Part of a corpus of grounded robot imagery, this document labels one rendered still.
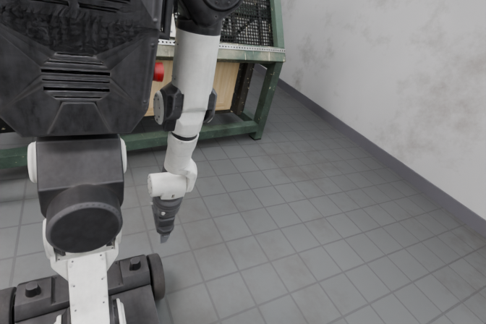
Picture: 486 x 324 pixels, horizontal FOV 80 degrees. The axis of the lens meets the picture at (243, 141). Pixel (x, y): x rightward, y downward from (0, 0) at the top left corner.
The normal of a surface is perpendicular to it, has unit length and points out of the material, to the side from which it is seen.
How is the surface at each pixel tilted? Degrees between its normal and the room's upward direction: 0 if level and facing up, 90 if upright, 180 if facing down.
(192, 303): 0
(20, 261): 0
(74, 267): 60
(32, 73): 105
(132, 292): 0
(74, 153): 45
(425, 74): 90
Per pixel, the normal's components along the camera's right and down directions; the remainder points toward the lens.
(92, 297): 0.49, 0.03
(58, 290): 0.22, -0.85
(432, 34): -0.87, 0.06
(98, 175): 0.47, -0.23
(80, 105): 0.37, 0.73
